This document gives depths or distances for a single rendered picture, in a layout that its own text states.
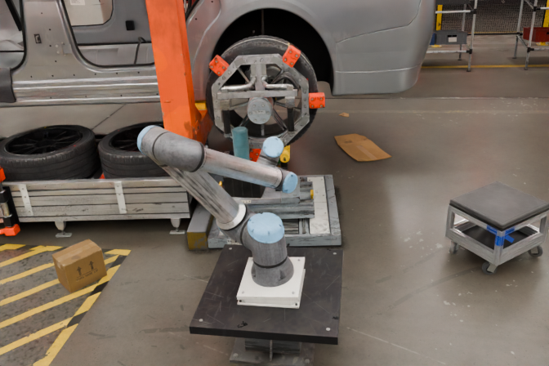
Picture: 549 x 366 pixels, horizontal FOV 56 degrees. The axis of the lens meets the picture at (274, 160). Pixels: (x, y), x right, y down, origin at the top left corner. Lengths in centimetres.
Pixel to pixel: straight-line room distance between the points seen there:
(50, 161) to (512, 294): 280
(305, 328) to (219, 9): 200
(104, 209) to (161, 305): 87
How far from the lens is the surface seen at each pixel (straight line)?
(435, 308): 276
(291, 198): 320
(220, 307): 227
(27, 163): 360
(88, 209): 345
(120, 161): 337
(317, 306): 224
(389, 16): 330
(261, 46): 292
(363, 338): 255
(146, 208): 333
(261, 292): 224
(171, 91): 289
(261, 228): 214
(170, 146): 182
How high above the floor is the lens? 174
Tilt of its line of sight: 24 degrees down
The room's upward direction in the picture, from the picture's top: 3 degrees counter-clockwise
